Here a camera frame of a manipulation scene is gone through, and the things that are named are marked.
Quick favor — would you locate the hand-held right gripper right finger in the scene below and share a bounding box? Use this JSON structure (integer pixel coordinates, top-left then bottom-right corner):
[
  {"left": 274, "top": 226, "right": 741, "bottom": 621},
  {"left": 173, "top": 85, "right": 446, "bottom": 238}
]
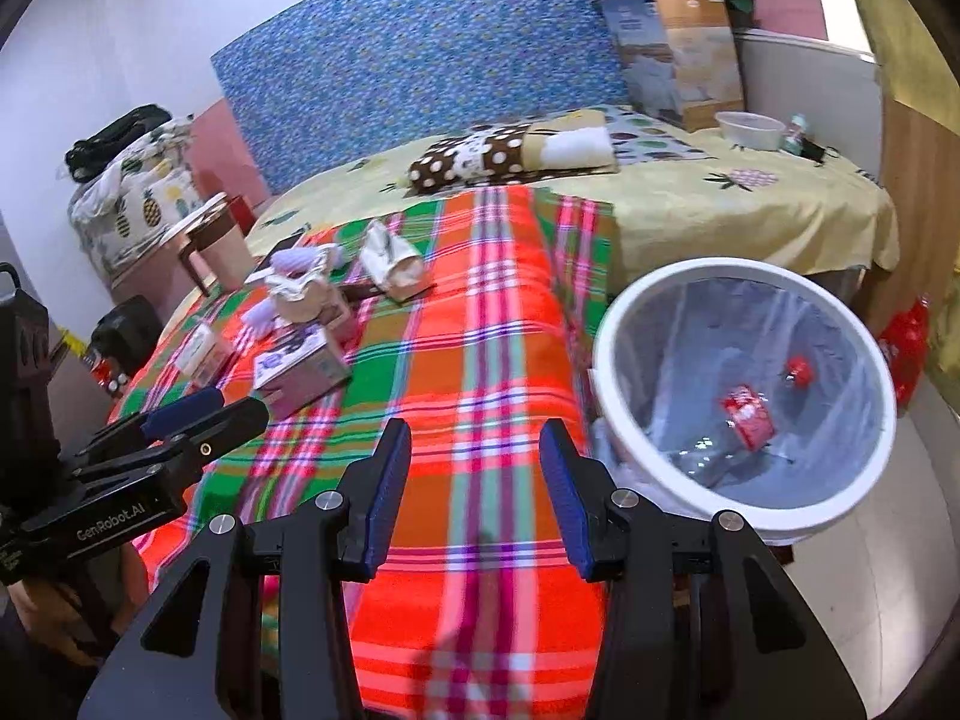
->
[{"left": 538, "top": 418, "right": 871, "bottom": 720}]

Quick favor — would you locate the red box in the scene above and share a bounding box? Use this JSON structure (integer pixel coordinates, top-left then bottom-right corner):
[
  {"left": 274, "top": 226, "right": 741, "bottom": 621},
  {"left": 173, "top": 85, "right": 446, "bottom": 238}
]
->
[{"left": 225, "top": 195, "right": 260, "bottom": 237}]

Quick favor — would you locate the white paper bag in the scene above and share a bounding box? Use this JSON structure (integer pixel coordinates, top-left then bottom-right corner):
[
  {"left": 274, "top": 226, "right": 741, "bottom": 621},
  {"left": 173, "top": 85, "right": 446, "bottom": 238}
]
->
[{"left": 358, "top": 217, "right": 436, "bottom": 305}]

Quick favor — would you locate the brown polka dot pillow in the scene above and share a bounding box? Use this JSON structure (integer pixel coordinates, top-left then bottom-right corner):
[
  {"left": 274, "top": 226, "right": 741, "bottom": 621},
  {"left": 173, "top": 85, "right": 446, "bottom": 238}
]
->
[{"left": 407, "top": 120, "right": 537, "bottom": 192}]

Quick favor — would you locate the clear plastic bottle red label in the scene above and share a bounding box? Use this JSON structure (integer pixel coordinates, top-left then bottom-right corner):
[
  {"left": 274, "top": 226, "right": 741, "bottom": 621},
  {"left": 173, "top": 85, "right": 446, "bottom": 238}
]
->
[{"left": 667, "top": 356, "right": 815, "bottom": 481}]

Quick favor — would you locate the printed paper shopping bag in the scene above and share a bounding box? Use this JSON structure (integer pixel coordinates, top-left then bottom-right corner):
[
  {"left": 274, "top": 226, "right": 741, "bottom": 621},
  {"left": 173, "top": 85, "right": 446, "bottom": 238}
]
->
[{"left": 585, "top": 0, "right": 755, "bottom": 132}]

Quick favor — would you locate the black bag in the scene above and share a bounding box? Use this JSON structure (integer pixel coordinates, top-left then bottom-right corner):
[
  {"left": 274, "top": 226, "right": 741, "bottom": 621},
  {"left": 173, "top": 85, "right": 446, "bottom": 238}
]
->
[{"left": 64, "top": 103, "right": 173, "bottom": 181}]

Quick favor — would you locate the red detergent bottle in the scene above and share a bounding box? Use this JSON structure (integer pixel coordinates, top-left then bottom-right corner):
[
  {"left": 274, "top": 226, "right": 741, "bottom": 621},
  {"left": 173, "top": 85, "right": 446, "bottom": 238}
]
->
[{"left": 877, "top": 296, "right": 935, "bottom": 410}]

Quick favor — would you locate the white board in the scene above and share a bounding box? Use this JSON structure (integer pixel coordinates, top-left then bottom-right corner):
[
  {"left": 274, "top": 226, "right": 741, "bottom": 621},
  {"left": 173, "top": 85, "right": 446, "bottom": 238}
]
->
[{"left": 739, "top": 26, "right": 882, "bottom": 181}]

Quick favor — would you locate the dark brown wrapper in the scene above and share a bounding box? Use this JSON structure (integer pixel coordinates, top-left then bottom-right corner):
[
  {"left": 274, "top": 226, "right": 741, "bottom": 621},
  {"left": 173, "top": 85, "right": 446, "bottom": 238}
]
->
[{"left": 341, "top": 281, "right": 436, "bottom": 301}]

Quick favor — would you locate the fruit print pillowcase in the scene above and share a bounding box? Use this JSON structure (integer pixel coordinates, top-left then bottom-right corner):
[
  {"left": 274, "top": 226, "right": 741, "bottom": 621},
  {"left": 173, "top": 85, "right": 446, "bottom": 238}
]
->
[{"left": 600, "top": 105, "right": 713, "bottom": 162}]

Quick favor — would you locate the pink stool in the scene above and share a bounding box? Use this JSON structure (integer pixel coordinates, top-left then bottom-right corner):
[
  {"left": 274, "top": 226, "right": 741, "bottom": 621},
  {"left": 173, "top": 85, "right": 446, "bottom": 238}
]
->
[{"left": 109, "top": 236, "right": 203, "bottom": 301}]

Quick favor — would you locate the purple white carton box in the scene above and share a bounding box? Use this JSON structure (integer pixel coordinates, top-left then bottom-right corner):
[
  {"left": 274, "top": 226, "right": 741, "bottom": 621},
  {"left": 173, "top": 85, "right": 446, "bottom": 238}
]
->
[{"left": 251, "top": 326, "right": 353, "bottom": 417}]

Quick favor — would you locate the blue floral headboard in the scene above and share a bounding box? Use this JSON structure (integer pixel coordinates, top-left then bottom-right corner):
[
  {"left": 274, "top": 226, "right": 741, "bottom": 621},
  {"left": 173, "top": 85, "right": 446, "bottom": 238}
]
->
[{"left": 210, "top": 0, "right": 661, "bottom": 200}]

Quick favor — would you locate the smartphone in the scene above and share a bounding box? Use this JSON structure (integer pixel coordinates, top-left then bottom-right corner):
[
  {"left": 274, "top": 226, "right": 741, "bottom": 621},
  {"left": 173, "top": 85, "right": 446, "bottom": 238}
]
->
[{"left": 255, "top": 234, "right": 305, "bottom": 271}]

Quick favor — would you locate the wooden board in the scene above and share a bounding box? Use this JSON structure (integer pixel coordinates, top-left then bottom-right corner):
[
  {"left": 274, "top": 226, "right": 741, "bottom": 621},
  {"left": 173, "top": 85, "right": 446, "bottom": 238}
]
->
[{"left": 847, "top": 75, "right": 960, "bottom": 361}]

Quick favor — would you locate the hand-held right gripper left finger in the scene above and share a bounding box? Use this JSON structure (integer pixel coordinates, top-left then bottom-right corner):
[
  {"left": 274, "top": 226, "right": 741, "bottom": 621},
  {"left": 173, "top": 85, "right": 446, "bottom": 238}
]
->
[{"left": 79, "top": 418, "right": 413, "bottom": 720}]

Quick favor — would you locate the yellow curtain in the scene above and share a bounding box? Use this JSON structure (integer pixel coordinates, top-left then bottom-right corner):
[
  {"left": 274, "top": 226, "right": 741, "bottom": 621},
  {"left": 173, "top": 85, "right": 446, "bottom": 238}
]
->
[{"left": 829, "top": 0, "right": 960, "bottom": 413}]

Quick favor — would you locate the patterned paper cup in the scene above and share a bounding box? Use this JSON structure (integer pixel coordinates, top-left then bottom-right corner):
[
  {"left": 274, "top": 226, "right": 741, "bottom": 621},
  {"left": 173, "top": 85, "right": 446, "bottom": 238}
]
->
[{"left": 264, "top": 270, "right": 353, "bottom": 331}]

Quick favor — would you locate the pineapple print cloth bundle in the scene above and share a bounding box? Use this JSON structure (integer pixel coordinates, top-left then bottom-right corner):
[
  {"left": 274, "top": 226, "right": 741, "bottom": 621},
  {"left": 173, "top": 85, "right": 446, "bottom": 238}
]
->
[{"left": 67, "top": 116, "right": 207, "bottom": 271}]

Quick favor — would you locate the person's left hand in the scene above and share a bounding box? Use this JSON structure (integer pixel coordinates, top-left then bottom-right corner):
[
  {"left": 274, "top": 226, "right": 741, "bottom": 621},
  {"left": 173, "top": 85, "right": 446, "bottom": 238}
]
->
[{"left": 0, "top": 577, "right": 98, "bottom": 665}]

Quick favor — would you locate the yellow pineapple print bed sheet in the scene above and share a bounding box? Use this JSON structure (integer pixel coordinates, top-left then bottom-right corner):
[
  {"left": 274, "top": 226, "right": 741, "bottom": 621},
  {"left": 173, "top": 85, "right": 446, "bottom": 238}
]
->
[{"left": 157, "top": 105, "right": 901, "bottom": 331}]

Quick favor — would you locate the white round trash bin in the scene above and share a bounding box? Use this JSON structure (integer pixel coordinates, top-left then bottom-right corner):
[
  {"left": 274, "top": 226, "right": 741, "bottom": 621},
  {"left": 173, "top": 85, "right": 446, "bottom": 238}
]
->
[{"left": 589, "top": 257, "right": 899, "bottom": 550}]

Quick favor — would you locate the red green plaid blanket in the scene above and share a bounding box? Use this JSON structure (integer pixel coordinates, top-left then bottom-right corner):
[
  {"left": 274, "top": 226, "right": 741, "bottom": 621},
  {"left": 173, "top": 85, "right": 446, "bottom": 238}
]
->
[{"left": 105, "top": 186, "right": 623, "bottom": 720}]

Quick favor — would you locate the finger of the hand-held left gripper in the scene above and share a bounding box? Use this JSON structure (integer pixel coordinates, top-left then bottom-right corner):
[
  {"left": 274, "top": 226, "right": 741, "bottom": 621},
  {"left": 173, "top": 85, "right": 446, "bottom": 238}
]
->
[
  {"left": 75, "top": 388, "right": 226, "bottom": 462},
  {"left": 71, "top": 395, "right": 271, "bottom": 496}
]

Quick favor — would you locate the yellow white folded towel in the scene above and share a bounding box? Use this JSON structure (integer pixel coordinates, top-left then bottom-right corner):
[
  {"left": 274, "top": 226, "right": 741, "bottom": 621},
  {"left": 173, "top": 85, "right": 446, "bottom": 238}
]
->
[{"left": 517, "top": 109, "right": 620, "bottom": 177}]

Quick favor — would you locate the beige mug brown handle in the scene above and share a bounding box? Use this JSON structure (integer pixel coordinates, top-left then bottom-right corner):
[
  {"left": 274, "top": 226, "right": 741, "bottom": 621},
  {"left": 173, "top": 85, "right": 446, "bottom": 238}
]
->
[{"left": 178, "top": 193, "right": 256, "bottom": 293}]

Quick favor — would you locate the white plastic bowl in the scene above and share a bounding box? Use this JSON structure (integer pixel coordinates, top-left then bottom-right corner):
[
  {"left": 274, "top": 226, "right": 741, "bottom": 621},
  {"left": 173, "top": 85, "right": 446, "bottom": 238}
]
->
[{"left": 714, "top": 111, "right": 785, "bottom": 151}]

